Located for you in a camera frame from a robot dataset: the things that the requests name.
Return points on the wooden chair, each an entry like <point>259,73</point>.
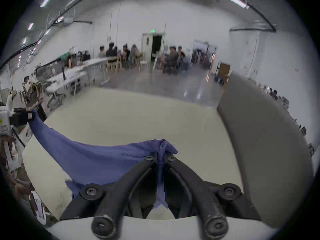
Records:
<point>113,64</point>

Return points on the wooden board cart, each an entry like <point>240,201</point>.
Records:
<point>222,71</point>

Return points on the row of white tables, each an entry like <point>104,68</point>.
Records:
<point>72,76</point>

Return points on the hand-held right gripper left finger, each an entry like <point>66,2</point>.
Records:
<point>117,196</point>

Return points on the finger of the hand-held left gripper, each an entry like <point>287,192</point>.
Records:
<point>20,117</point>

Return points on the blue garment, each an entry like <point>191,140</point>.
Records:
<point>100,159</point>

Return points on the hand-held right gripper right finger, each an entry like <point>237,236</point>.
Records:
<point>200,196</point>

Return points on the group of people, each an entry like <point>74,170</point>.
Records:
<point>120,54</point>
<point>172,57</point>

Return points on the white stool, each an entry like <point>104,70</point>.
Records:
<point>143,65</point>

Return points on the white doorway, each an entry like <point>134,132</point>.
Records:
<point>153,46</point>

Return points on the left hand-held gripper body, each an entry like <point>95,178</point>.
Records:
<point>4,120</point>

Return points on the bed with beige sheet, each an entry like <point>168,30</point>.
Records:
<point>125,116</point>

